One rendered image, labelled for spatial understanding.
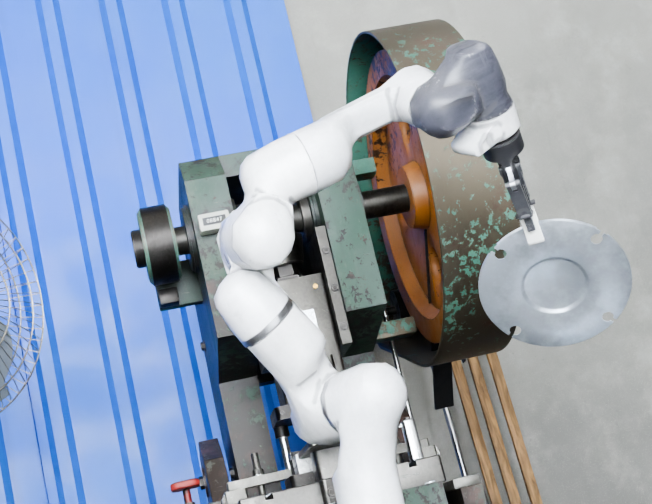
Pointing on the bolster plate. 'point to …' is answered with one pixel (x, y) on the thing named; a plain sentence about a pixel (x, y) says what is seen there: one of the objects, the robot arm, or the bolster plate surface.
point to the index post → (411, 439)
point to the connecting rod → (291, 260)
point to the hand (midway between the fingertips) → (531, 225)
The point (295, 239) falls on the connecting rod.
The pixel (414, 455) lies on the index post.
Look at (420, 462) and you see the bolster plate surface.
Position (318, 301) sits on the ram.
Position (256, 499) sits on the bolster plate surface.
